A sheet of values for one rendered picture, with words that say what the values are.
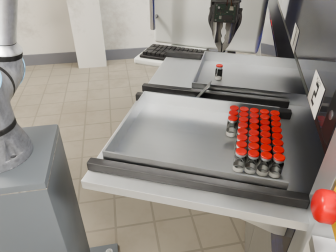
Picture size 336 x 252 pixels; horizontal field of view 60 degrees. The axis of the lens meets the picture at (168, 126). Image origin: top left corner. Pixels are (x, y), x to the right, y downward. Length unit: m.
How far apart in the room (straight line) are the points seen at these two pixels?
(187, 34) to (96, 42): 1.96
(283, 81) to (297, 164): 0.39
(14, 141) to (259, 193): 0.56
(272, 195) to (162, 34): 1.09
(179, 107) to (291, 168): 0.31
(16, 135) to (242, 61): 0.73
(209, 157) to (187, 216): 1.04
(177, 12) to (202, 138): 0.87
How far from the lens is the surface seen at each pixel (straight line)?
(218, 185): 0.52
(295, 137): 0.72
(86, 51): 3.32
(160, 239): 1.54
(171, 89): 0.82
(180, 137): 0.65
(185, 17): 1.41
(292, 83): 0.97
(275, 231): 0.69
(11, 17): 0.81
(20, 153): 0.80
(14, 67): 0.84
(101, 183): 0.56
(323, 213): 0.39
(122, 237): 1.56
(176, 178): 0.53
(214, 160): 0.60
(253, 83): 0.93
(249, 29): 1.37
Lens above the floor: 1.27
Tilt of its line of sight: 34 degrees down
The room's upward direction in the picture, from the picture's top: straight up
